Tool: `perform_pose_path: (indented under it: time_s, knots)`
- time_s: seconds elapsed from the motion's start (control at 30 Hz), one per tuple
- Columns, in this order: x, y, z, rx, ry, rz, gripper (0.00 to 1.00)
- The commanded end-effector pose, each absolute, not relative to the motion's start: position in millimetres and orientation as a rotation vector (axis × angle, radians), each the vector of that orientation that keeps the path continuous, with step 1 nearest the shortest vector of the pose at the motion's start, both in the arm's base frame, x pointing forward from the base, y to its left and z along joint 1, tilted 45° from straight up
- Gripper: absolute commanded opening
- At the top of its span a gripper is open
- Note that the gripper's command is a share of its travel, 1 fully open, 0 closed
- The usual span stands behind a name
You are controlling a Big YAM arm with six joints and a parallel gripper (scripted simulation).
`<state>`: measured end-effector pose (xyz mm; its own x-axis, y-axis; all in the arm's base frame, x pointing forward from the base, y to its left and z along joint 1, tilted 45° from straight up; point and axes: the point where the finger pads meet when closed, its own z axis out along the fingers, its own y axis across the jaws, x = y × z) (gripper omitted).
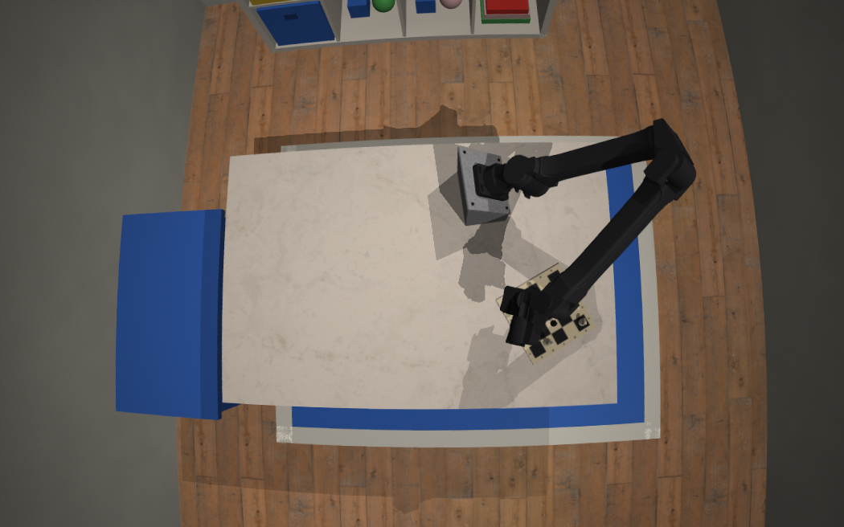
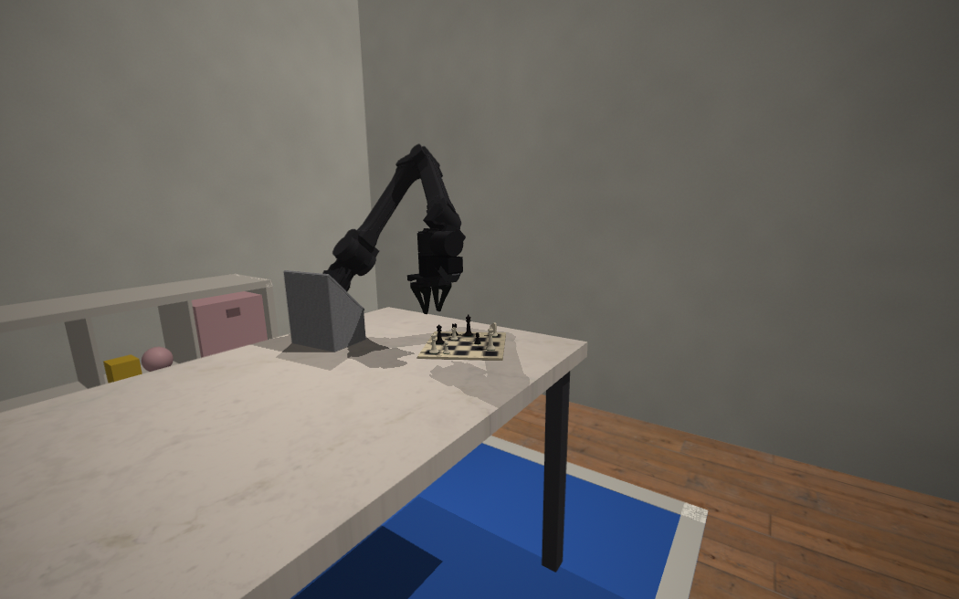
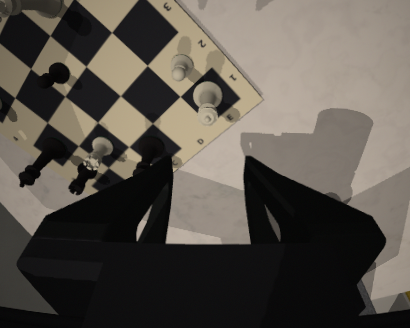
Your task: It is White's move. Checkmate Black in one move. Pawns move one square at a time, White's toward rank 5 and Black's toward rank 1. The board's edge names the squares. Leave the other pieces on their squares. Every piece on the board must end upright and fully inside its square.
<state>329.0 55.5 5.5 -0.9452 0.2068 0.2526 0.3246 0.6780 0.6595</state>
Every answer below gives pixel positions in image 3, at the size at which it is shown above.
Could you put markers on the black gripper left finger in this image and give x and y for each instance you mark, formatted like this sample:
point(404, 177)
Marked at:
point(114, 213)

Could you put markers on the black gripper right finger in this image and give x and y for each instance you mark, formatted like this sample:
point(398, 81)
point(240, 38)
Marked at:
point(305, 215)

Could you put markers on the black and cream chessboard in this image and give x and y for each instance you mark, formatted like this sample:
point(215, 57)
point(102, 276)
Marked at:
point(118, 53)

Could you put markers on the white pawn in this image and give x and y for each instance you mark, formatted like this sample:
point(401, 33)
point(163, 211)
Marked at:
point(181, 67)

